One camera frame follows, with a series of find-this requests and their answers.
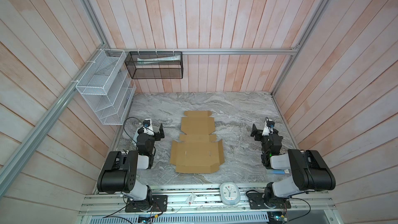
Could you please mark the brown cardboard box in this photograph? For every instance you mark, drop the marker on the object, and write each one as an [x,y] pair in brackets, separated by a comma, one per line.
[198,150]

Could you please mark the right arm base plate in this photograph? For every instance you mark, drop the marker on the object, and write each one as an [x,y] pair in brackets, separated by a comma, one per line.
[259,200]

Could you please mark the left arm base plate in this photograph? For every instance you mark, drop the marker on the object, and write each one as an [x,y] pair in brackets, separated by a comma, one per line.
[157,203]

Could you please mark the white wire mesh shelf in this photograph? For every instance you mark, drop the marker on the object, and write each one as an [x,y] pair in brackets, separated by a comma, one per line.
[107,88]

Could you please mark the white paper tag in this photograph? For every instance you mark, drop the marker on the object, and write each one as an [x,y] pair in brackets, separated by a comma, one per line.
[191,198]

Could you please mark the light blue small device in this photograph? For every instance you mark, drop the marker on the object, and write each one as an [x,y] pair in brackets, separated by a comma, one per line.
[134,136]

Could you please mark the white round clock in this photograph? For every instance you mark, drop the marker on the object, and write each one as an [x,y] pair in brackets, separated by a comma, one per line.
[229,193]

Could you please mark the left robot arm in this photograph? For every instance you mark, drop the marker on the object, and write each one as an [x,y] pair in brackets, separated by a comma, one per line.
[119,172]

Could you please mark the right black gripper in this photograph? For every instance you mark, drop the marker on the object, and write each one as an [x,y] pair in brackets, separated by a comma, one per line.
[257,133]

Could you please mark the aluminium rail front frame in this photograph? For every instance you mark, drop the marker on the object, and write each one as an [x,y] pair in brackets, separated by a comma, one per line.
[312,208]

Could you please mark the colourful marker pack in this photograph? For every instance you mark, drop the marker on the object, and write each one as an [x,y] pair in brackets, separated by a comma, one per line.
[279,172]

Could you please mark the paper in black basket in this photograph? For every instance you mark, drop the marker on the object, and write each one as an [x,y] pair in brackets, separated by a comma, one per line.
[168,60]

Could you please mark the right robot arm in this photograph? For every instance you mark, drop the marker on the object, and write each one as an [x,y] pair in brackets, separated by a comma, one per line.
[309,171]

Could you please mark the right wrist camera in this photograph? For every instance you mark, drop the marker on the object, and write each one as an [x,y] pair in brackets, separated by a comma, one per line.
[269,127]

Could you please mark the black wire mesh basket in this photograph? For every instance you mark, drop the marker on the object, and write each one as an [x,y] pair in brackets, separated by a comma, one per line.
[153,71]

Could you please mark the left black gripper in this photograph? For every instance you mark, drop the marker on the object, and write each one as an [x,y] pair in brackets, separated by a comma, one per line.
[158,132]

